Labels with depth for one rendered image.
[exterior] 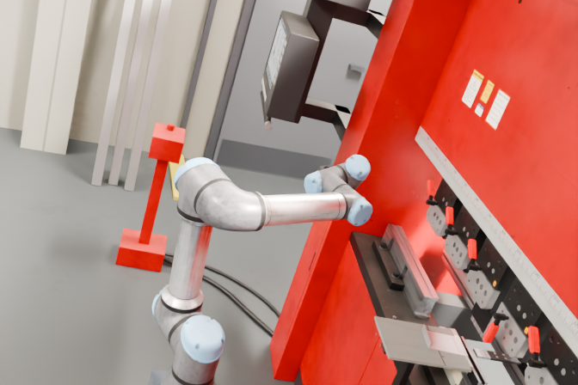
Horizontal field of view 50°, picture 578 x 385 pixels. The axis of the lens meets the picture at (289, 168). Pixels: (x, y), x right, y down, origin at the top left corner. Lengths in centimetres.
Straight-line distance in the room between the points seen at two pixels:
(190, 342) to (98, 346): 146
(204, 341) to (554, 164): 101
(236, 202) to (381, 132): 118
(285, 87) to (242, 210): 114
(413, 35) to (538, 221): 97
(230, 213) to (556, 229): 81
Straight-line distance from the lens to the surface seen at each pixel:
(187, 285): 170
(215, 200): 146
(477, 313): 200
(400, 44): 243
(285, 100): 255
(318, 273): 280
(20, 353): 303
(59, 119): 458
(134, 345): 313
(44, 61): 445
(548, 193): 175
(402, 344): 193
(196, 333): 168
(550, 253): 170
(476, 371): 200
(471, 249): 194
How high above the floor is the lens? 206
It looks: 23 degrees down
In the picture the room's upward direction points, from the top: 18 degrees clockwise
